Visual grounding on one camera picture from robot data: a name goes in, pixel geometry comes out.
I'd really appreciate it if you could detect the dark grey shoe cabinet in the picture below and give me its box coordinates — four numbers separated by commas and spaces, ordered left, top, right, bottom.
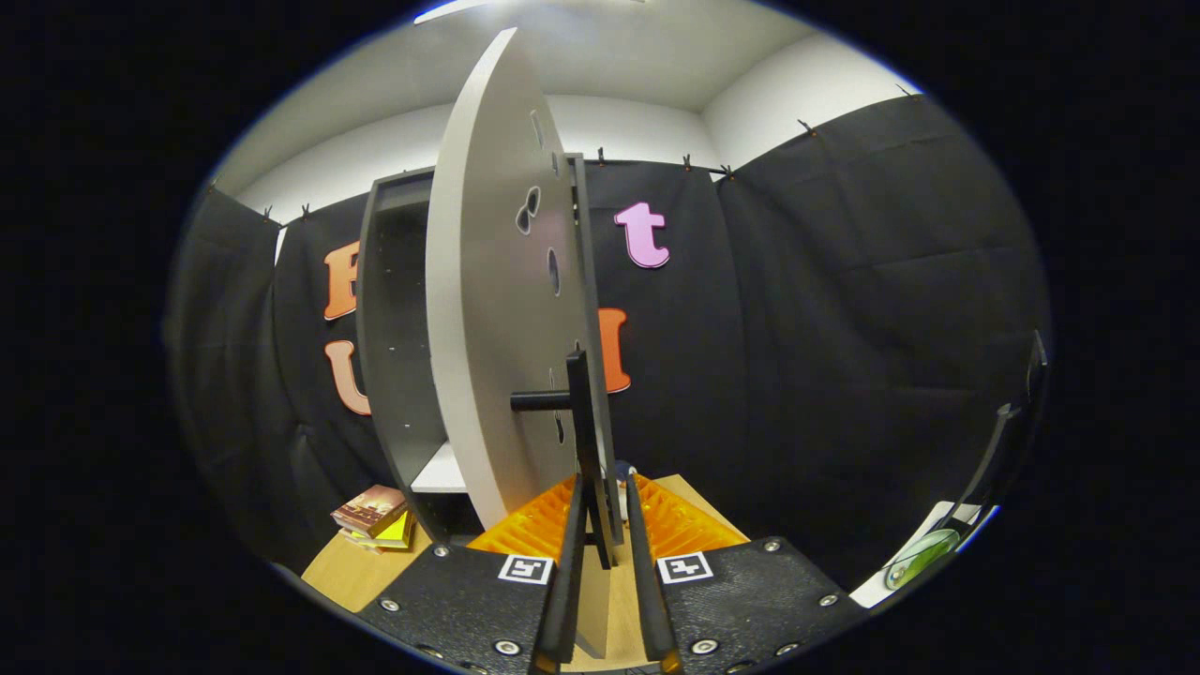
356, 155, 622, 547

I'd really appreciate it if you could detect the black backdrop cloth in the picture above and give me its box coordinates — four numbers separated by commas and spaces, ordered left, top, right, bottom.
169, 92, 1051, 593

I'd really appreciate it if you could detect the white flat panel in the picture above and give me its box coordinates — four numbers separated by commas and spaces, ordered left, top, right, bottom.
848, 502, 999, 608

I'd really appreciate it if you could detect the long ceiling light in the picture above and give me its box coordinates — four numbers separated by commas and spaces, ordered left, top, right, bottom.
414, 0, 488, 24

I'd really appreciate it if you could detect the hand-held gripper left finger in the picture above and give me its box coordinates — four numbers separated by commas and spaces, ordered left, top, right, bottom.
359, 473, 587, 675

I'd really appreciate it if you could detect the brown book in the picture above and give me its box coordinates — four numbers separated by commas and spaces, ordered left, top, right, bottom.
330, 485, 409, 539

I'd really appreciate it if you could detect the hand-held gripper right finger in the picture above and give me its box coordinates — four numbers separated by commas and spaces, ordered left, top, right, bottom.
623, 472, 868, 675

